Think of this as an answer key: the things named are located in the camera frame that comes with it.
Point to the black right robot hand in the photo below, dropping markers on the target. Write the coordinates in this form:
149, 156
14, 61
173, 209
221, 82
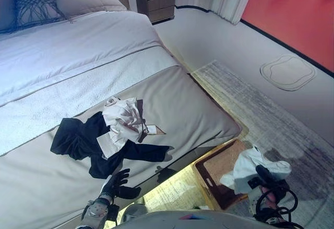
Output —
264, 174

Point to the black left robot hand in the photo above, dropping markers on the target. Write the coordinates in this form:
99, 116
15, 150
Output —
122, 191

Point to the white garment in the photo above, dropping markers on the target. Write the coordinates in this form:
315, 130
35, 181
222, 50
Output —
250, 166

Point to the beige shirt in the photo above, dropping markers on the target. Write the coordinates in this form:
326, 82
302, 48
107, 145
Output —
122, 124

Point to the black garment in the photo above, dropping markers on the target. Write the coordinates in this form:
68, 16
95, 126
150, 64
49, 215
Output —
78, 140

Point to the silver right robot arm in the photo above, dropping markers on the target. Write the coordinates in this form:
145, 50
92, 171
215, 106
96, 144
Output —
266, 205

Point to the brown woven basket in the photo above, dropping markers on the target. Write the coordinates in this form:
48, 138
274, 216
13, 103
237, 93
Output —
216, 166

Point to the bed with grey cover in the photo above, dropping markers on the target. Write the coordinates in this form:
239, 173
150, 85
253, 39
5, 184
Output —
169, 103

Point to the grey robot torso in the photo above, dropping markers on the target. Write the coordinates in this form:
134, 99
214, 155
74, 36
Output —
169, 219

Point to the white irregular floor mat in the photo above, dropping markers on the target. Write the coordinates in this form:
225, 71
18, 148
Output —
287, 72

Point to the white textured blanket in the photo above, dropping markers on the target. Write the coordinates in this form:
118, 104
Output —
78, 85

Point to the white duvet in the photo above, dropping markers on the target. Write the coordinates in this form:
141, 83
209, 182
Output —
78, 43

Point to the brown wooden nightstand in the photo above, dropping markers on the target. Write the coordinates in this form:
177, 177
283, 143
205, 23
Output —
156, 4

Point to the plain beige pillow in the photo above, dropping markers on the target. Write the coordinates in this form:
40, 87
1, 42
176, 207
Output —
86, 0
6, 10

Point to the fringed patterned cushion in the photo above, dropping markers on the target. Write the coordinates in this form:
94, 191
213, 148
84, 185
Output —
36, 8

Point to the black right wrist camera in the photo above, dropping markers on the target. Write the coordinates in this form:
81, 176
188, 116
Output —
254, 184

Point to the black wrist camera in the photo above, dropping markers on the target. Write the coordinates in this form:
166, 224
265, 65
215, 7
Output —
254, 184
114, 212

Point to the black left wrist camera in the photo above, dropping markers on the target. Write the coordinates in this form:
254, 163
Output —
114, 212

